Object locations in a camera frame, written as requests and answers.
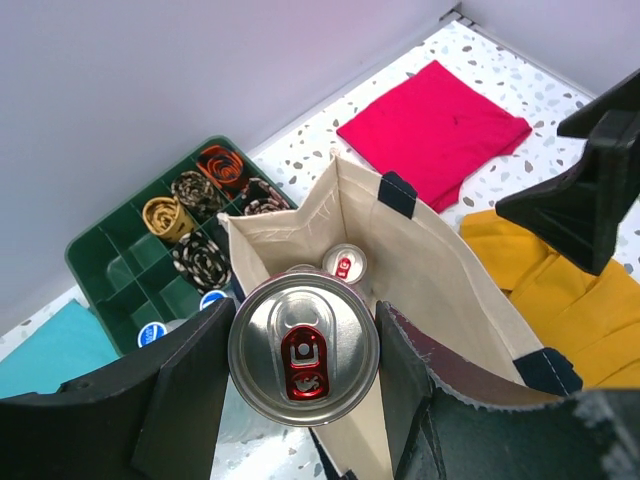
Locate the silver top can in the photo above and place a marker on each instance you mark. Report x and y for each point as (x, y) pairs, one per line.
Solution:
(304, 268)

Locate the blue cap clear bottle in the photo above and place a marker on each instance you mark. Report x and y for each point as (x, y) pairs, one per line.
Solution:
(240, 422)

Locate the teal folded cloth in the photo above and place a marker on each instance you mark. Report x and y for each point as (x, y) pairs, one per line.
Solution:
(71, 344)

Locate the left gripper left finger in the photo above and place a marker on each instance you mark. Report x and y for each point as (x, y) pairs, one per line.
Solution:
(152, 414)

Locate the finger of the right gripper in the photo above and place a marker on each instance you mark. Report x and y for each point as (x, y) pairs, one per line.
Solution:
(578, 212)
(624, 96)

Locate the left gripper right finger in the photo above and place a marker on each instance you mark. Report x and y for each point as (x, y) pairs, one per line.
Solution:
(447, 418)

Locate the black white rolled tie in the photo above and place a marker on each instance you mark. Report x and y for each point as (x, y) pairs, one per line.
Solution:
(201, 262)

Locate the brown patterned rolled tie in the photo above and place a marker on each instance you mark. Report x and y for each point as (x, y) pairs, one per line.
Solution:
(195, 192)

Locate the yellow rolled tie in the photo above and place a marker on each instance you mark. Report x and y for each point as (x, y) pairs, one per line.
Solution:
(167, 219)

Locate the brown pink rolled tie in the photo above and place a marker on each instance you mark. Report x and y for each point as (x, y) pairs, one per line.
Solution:
(260, 197)

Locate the small clear water bottle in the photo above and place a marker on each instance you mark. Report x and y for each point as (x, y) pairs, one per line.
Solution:
(151, 332)

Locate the red folded cloth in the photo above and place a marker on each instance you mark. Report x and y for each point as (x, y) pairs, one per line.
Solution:
(434, 131)

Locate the beige canvas tote bag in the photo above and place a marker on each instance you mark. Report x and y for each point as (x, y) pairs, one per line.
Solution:
(418, 264)

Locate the red tab can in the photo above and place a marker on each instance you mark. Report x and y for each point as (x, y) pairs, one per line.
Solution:
(347, 262)
(303, 348)

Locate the green compartment tray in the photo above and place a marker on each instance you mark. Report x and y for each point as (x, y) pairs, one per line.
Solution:
(126, 273)

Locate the orange black rolled tie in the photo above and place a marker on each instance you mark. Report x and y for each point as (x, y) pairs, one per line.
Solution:
(225, 168)

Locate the Pocari Sweat bottle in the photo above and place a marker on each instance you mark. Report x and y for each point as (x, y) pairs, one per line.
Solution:
(211, 297)

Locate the mustard yellow cloth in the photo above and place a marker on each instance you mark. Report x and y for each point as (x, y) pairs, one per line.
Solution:
(593, 320)

